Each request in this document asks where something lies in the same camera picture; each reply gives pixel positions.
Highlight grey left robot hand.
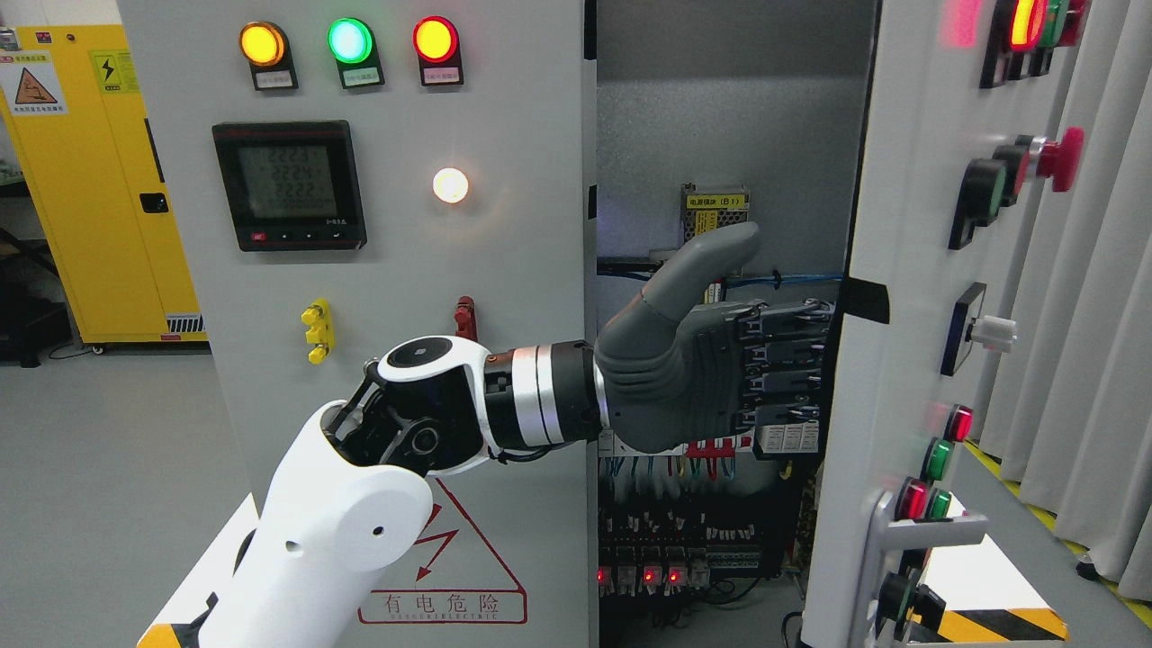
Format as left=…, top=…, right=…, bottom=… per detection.
left=594, top=223, right=835, bottom=453

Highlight grey cabinet door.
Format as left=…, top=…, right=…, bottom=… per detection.
left=119, top=1, right=596, bottom=647
left=801, top=1, right=1091, bottom=647

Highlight white socket breaker row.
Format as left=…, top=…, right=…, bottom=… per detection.
left=596, top=431, right=757, bottom=481

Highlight black white surge protector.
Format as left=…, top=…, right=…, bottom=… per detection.
left=753, top=421, right=820, bottom=460

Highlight perforated metal power supply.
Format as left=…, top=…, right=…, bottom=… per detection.
left=679, top=182, right=750, bottom=243

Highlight relay terminal row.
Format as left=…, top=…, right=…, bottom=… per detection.
left=594, top=497, right=789, bottom=598

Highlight red terminal posts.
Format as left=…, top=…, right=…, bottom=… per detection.
left=454, top=295, right=478, bottom=342

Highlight white indicator light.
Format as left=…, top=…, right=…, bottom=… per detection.
left=432, top=167, right=472, bottom=204

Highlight red electric hazard sticker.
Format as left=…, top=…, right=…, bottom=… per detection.
left=357, top=479, right=526, bottom=625

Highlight yellow terminal posts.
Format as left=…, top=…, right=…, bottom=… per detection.
left=301, top=297, right=338, bottom=366

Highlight grey curtain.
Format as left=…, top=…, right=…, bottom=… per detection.
left=979, top=1, right=1151, bottom=600

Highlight red indicator light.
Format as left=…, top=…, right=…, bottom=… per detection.
left=412, top=15, right=464, bottom=86

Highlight black digital power meter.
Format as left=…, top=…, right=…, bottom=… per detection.
left=212, top=120, right=369, bottom=253

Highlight red emergency stop button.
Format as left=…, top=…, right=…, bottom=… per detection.
left=1014, top=126, right=1085, bottom=193

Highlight green indicator light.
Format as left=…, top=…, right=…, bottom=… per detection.
left=328, top=17, right=385, bottom=89

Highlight yellow indicator light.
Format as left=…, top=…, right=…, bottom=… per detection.
left=238, top=21, right=300, bottom=91

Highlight yellow safety cabinet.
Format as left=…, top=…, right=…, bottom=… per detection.
left=3, top=24, right=207, bottom=347

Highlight silver door handle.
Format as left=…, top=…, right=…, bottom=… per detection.
left=847, top=490, right=990, bottom=647

